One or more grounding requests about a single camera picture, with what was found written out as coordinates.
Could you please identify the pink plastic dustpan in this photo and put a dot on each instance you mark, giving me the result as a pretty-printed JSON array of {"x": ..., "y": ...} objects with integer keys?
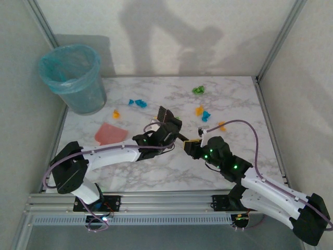
[{"x": 110, "y": 134}]

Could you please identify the aluminium table side rail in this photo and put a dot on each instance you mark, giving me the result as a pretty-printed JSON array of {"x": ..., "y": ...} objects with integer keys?
[
  {"x": 279, "y": 161},
  {"x": 59, "y": 130}
]

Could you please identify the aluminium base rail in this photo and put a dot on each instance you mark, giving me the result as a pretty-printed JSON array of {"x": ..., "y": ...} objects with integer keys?
[{"x": 169, "y": 201}]

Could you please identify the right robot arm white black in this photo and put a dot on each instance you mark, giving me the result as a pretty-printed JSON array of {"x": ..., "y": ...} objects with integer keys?
[{"x": 273, "y": 192}]

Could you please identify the aluminium frame leg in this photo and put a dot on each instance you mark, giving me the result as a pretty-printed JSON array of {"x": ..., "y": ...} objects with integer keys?
[{"x": 23, "y": 229}]

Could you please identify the aluminium corner post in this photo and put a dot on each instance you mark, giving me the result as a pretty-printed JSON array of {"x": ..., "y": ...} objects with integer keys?
[
  {"x": 41, "y": 18},
  {"x": 280, "y": 39}
]

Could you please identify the small circuit board with LED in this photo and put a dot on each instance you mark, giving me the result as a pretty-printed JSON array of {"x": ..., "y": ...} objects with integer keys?
[
  {"x": 105, "y": 218},
  {"x": 242, "y": 217}
]

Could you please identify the black hand brush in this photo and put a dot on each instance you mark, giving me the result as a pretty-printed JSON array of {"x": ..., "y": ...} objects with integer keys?
[{"x": 164, "y": 113}]

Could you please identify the grey translucent waste bin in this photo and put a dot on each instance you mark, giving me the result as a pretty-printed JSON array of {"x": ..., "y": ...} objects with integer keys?
[{"x": 91, "y": 99}]

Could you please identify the small blue paper scrap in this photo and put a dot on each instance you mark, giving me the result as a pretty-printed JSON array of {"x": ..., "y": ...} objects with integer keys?
[{"x": 131, "y": 102}]

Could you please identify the orange paper scrap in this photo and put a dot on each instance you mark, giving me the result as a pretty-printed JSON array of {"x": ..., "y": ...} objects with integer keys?
[
  {"x": 116, "y": 114},
  {"x": 199, "y": 110},
  {"x": 222, "y": 126}
]

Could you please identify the teal plastic bin liner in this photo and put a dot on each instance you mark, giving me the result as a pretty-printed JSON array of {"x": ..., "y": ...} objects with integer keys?
[{"x": 49, "y": 75}]

